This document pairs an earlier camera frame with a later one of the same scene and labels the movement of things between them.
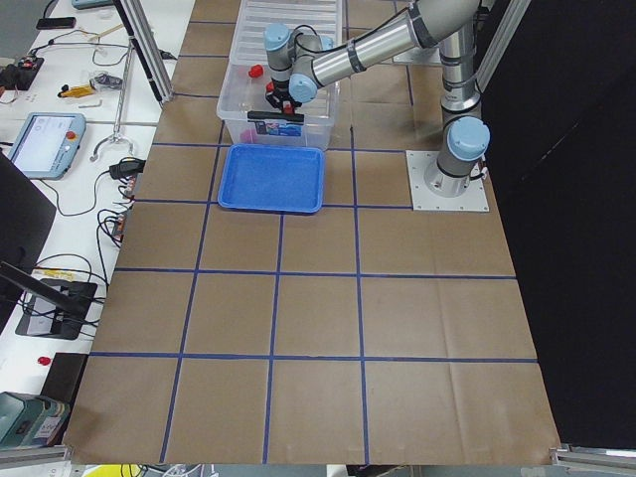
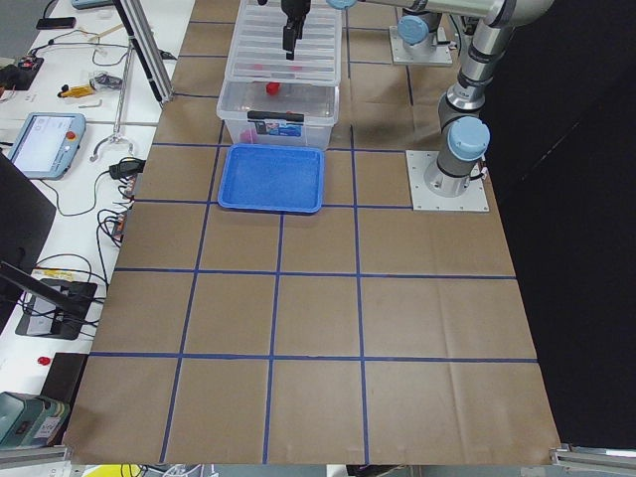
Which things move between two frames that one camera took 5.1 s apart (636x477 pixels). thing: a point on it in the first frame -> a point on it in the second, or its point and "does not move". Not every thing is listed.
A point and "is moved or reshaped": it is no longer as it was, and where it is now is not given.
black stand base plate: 57,309 does not move
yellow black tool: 76,90 does not move
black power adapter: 126,168 does not move
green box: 30,419 does not move
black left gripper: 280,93 -> 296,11
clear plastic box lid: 256,15 is moved or reshaped
